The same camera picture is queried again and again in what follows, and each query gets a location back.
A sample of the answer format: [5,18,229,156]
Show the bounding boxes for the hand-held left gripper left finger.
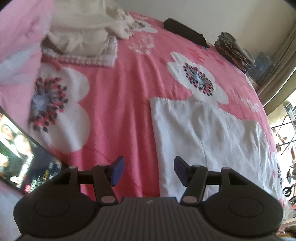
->
[52,156,126,205]

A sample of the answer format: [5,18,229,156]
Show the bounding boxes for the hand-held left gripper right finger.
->
[173,156,249,205]

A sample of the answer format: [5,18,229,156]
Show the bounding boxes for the white button shirt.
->
[149,97,281,204]

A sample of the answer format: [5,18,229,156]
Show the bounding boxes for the cream garment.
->
[47,0,133,56]

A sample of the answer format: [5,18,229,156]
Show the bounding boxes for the stack of folded clothes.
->
[214,32,256,72]

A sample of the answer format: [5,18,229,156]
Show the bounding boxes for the pink floral blanket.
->
[0,9,292,209]

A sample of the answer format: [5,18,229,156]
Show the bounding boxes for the folding table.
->
[270,102,296,161]

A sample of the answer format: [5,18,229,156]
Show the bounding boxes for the white lace-trimmed cloth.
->
[41,37,118,67]

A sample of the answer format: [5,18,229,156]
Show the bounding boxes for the black folded garment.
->
[163,18,210,49]

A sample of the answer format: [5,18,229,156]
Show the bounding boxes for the pink quilt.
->
[0,0,55,100]

